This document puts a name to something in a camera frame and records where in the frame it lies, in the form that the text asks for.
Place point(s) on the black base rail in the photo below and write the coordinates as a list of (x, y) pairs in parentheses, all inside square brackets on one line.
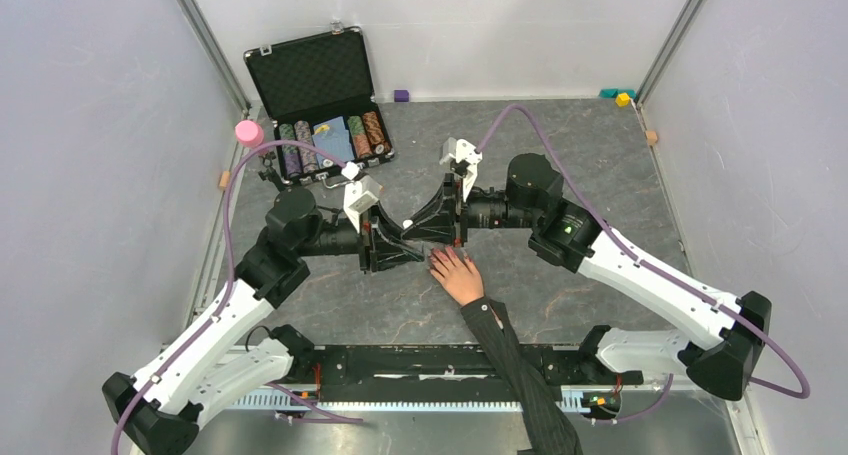
[(429, 378)]

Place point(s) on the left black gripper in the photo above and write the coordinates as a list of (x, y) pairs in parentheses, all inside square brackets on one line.
[(381, 242)]

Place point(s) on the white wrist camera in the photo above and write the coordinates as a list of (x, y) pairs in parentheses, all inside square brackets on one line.
[(463, 159), (360, 194)]

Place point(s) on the teal block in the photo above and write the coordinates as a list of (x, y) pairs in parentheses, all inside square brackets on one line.
[(612, 93)]

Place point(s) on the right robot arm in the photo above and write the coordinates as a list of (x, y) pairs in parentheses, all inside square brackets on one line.
[(715, 340)]

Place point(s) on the yellow cube in corner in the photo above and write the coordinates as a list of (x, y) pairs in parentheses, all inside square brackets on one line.
[(623, 99)]

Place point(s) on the tan block left wall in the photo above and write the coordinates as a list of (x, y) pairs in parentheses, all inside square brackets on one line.
[(224, 180)]

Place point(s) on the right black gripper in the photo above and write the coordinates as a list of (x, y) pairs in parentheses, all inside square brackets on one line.
[(440, 221)]

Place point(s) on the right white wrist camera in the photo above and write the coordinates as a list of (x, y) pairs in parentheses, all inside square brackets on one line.
[(463, 159)]

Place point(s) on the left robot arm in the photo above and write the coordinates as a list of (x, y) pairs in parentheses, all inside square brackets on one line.
[(164, 405)]

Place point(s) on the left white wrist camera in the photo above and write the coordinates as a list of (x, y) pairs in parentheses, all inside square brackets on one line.
[(360, 194)]

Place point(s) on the mannequin hand with red nails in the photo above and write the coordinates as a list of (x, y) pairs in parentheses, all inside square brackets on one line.
[(459, 277)]

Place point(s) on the black poker chip case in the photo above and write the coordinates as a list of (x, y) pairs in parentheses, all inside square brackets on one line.
[(319, 90)]

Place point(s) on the black pinstripe sleeve forearm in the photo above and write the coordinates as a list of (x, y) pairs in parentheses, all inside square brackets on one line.
[(548, 429)]

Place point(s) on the pink microphone on tripod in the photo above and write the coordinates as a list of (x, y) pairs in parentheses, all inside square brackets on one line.
[(251, 135)]

